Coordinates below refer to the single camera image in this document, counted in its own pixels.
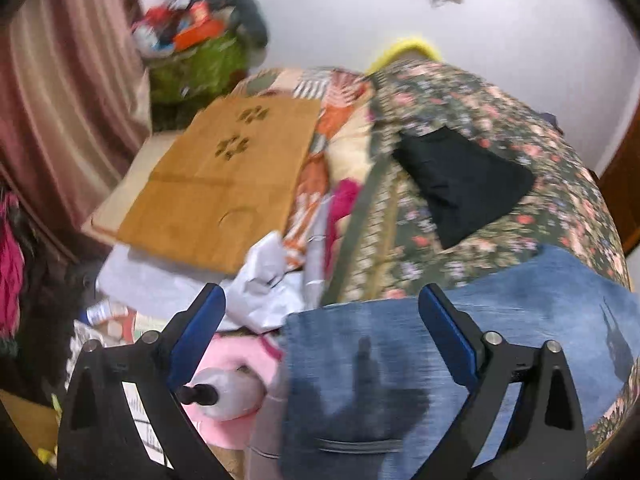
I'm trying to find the pink cloth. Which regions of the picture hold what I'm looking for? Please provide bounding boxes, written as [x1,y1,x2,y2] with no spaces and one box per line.
[181,333,285,449]

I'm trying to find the white plastic bag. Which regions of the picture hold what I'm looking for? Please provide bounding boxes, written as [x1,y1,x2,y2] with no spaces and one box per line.
[218,231,321,334]

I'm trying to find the wooden lap table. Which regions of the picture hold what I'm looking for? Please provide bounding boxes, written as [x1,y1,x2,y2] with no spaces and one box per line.
[116,96,321,276]

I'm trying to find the floral green bedspread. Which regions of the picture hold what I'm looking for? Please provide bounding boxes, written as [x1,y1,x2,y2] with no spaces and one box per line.
[320,59,632,469]

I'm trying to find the green bag of clutter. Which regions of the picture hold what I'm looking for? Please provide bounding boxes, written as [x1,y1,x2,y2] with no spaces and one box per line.
[131,0,270,106]

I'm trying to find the white folded cloth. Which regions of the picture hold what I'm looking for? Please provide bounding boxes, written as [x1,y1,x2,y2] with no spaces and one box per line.
[96,244,244,322]

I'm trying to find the blue denim pants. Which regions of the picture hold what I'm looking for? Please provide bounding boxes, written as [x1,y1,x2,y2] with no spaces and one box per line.
[278,243,637,480]

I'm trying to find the striped pink curtain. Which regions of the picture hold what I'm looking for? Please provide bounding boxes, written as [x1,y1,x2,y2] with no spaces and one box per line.
[0,0,152,256]

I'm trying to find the colourful leaf print blanket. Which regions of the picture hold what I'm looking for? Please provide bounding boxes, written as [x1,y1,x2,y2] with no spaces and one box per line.
[231,66,376,271]

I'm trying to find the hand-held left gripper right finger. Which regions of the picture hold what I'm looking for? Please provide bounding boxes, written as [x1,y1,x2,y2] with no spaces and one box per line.
[403,283,588,480]

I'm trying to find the white pump bottle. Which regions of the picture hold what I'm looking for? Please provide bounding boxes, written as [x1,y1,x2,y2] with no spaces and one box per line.
[180,366,267,422]

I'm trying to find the black folded cloth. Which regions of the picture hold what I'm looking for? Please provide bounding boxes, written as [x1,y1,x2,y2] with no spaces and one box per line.
[391,127,536,251]

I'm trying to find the wooden door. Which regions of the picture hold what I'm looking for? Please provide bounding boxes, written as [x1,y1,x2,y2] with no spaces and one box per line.
[597,108,640,254]

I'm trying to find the yellow plastic object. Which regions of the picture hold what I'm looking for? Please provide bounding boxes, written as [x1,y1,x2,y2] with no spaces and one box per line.
[364,37,444,77]

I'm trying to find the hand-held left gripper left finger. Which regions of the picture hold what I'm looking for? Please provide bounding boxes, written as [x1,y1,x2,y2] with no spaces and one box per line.
[57,283,232,480]

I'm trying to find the magenta cloth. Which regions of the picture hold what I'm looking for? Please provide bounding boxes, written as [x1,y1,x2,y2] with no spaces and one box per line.
[327,179,361,281]

